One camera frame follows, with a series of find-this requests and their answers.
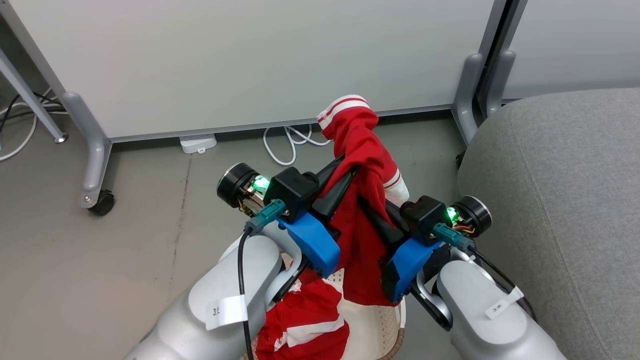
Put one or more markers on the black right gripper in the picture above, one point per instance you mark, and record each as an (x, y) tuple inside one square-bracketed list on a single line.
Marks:
[(475, 212)]

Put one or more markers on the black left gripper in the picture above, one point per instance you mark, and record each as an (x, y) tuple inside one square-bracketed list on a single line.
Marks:
[(235, 182)]

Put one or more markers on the red garment white striped band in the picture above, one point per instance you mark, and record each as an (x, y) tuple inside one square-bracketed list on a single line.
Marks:
[(360, 145)]

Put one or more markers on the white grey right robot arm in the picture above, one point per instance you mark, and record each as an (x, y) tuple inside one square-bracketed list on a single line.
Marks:
[(480, 330)]

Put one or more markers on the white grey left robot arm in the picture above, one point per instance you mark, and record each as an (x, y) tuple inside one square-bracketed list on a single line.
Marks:
[(200, 320)]

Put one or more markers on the cream perforated laundry basket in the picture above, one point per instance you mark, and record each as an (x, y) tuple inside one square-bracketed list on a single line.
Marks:
[(372, 327)]

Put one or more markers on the small black sofa caster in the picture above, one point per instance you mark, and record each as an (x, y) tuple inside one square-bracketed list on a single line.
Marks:
[(459, 159)]

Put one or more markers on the white power adapter box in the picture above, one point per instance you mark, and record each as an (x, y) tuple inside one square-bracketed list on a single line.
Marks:
[(198, 143)]

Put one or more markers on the large white partition panel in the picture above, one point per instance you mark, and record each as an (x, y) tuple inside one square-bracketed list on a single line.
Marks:
[(250, 60)]

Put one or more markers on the grey fabric sofa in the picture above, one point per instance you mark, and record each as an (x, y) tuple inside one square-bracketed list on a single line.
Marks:
[(565, 200)]

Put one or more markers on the black caster wheel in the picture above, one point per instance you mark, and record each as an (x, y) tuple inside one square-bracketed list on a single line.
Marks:
[(102, 204)]

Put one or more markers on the grey partition foot with caster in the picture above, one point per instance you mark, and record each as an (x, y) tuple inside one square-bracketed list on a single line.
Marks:
[(92, 150)]

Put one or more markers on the narrow white partition panel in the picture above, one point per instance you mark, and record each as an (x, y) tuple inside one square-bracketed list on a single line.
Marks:
[(575, 45)]

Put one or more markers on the grey metal table leg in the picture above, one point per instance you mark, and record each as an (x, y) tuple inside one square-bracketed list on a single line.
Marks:
[(30, 97)]

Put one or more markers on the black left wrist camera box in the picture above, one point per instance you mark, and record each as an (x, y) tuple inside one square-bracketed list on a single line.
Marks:
[(292, 192)]

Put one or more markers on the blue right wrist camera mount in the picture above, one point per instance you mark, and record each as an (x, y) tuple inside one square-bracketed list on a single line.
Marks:
[(410, 262)]

